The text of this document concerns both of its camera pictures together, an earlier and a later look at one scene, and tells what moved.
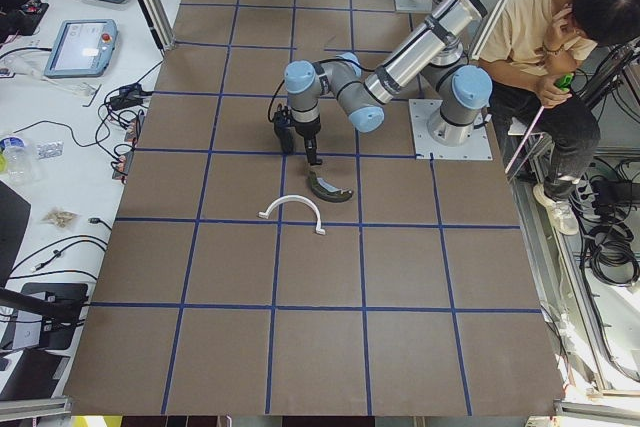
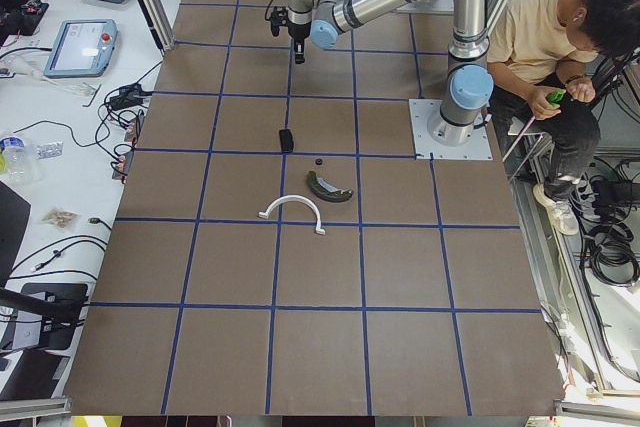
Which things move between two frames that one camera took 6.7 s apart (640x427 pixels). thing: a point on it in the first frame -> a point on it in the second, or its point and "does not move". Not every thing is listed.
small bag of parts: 61,218 does not move
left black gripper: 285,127 -> 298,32
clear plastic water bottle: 19,161 does not move
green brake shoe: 328,191 does not move
